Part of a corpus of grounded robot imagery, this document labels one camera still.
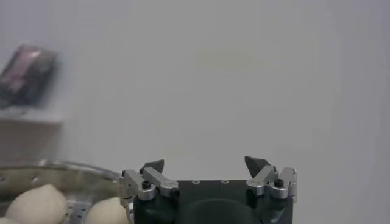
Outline stainless steel steamer basket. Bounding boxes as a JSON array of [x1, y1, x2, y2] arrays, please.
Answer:
[[0, 158, 135, 224]]

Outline white steamed baozi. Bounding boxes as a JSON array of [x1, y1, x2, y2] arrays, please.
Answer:
[[86, 197, 130, 224], [5, 183, 68, 224]]

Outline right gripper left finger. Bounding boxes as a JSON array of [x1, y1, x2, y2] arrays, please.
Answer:
[[118, 159, 180, 201]]

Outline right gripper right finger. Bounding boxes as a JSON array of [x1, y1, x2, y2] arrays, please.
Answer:
[[244, 155, 298, 200]]

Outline black laptop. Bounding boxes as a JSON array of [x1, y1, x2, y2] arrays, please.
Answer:
[[0, 44, 59, 109]]

